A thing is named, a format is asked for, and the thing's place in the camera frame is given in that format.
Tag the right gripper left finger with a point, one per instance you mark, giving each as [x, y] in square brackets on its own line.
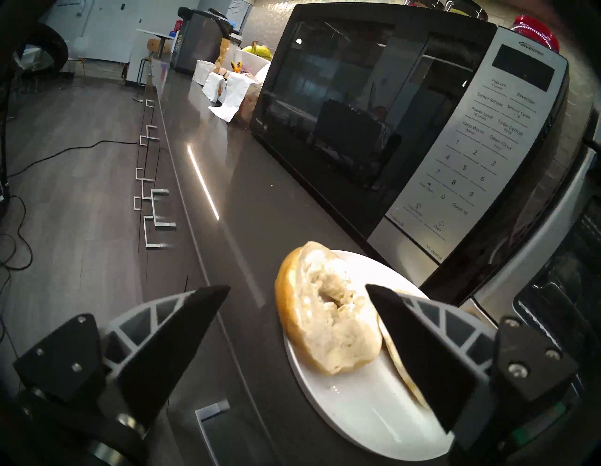
[155, 338]

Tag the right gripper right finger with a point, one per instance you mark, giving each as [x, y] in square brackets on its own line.
[432, 357]

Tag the sliced bagel half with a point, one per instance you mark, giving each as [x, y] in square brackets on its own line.
[328, 310]
[393, 357]

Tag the stainless steel toaster oven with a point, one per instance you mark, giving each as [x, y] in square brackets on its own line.
[530, 263]

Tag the glass toaster oven door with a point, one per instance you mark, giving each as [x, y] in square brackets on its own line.
[573, 282]

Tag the black microwave oven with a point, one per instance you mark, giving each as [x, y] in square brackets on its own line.
[352, 117]

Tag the white round plate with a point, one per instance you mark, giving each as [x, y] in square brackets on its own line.
[366, 413]

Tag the bagged bread loaf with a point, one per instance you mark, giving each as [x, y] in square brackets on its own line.
[249, 110]

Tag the white paper napkin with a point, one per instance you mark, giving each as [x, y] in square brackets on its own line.
[213, 89]
[203, 70]
[232, 96]

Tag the black trash bin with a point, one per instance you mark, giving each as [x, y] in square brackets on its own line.
[197, 42]

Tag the white side table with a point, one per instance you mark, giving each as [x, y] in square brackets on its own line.
[155, 33]

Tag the yellow banana bunch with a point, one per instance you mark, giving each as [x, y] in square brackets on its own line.
[258, 49]

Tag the large jar red lid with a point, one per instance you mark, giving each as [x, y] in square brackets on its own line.
[535, 30]

